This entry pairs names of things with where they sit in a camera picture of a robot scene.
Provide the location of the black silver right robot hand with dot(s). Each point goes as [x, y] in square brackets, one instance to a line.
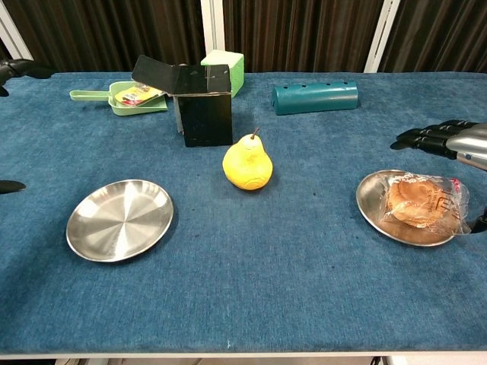
[460, 142]

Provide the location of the white frame post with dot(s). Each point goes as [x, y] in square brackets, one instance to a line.
[380, 38]
[11, 34]
[212, 34]

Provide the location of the blue table cloth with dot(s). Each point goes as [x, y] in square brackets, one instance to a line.
[243, 273]

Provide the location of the round metal plate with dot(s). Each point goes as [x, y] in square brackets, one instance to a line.
[371, 201]
[118, 220]

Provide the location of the green foam cube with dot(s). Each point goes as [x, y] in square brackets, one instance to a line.
[236, 72]

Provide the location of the black pleated curtain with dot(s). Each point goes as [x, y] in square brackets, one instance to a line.
[296, 34]
[441, 34]
[114, 34]

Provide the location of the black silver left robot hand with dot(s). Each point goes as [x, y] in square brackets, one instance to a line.
[26, 67]

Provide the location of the open black cardboard box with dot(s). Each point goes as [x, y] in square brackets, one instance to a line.
[205, 114]

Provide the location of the bread bun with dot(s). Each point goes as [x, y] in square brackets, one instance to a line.
[414, 201]

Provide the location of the teal half-cylinder holder with holes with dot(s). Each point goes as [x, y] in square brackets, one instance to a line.
[316, 99]

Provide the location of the light green plastic dustpan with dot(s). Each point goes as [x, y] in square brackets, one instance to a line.
[88, 94]

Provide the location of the yellow pear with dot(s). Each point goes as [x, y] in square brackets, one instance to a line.
[247, 167]

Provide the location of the yellow snack packet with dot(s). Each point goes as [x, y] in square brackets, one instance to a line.
[134, 95]

